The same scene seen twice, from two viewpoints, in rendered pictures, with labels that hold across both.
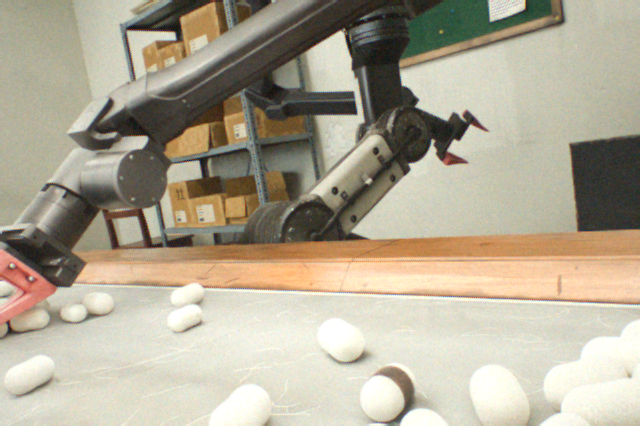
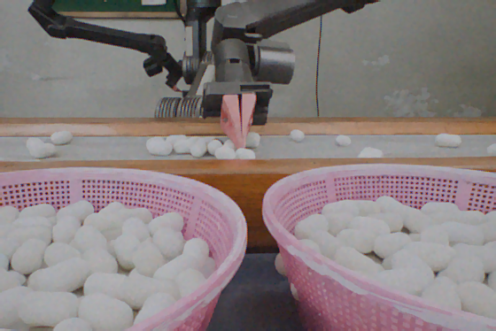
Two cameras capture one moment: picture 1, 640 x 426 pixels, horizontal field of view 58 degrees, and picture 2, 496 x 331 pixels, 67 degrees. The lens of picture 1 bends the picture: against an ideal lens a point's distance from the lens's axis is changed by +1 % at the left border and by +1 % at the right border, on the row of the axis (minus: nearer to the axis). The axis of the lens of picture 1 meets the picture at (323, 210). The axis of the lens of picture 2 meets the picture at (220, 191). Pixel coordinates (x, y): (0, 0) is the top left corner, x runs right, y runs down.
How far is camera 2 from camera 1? 0.73 m
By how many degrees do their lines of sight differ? 46
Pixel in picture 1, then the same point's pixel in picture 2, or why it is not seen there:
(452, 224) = not seen: hidden behind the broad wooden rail
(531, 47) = (165, 28)
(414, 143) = not seen: hidden behind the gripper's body
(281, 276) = (320, 129)
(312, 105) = (91, 33)
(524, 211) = not seen: hidden behind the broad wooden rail
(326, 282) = (350, 131)
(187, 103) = (277, 26)
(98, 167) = (275, 55)
